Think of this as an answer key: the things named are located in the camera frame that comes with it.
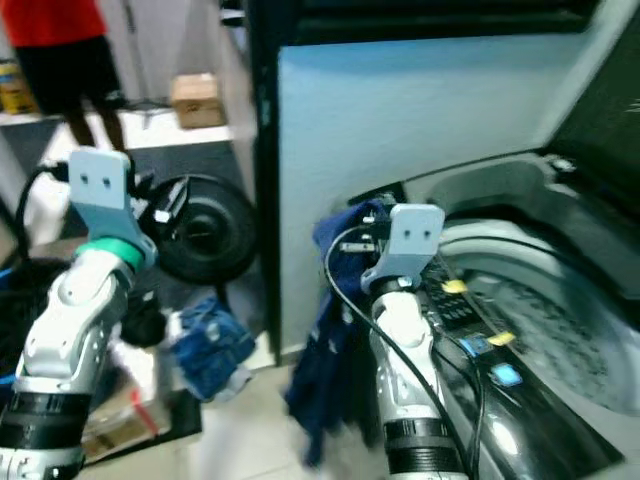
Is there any flattened cardboard piece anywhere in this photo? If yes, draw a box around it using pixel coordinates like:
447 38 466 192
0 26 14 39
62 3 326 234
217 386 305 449
80 394 178 463

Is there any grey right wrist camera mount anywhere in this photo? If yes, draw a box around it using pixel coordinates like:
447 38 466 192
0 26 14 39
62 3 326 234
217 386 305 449
360 203 447 294

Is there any small cardboard box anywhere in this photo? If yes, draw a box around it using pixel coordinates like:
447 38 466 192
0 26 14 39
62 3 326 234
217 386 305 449
169 72 227 130

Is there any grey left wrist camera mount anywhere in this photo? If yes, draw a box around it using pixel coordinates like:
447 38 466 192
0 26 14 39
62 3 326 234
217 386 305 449
67 147 157 267

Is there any black washer control panel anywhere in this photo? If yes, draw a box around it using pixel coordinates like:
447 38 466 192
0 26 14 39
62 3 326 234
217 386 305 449
418 255 623 480

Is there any yellow tin can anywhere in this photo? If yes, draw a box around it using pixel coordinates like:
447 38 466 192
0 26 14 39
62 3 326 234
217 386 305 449
0 60 40 117

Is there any navy blue garment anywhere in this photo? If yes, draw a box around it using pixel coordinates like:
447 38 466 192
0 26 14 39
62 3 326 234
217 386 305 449
284 196 397 468

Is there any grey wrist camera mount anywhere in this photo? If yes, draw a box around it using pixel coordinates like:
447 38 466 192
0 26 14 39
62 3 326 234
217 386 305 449
360 203 447 294
67 147 157 267

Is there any dark tinted washer lid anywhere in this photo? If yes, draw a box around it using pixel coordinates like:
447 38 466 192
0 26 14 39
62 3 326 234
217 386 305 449
548 38 640 206

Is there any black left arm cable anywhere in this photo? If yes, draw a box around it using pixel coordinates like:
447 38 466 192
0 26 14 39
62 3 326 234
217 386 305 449
14 162 73 263

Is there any blue denim garment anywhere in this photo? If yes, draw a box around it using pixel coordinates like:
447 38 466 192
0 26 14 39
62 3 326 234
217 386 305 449
168 294 259 402

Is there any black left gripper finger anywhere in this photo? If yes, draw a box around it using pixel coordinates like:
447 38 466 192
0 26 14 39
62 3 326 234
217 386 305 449
164 176 193 225

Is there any person in red shirt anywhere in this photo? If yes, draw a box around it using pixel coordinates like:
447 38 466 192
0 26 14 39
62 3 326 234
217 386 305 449
0 0 133 153

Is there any grey top-load washing machine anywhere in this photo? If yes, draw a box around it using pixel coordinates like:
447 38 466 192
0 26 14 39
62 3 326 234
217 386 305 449
345 150 640 480

